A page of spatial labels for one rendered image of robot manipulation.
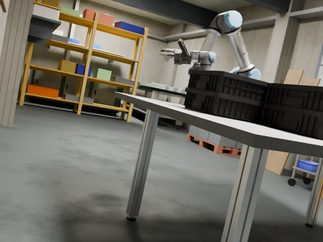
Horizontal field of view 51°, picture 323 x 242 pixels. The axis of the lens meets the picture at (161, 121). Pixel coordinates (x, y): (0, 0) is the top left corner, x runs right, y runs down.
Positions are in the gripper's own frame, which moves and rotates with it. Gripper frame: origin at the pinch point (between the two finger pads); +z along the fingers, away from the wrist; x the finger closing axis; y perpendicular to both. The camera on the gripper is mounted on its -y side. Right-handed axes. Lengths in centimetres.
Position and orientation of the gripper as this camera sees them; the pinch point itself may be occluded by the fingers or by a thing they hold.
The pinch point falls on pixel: (162, 51)
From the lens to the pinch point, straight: 229.0
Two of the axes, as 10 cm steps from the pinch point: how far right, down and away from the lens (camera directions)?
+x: 1.3, -5.7, 8.1
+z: -9.9, -0.8, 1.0
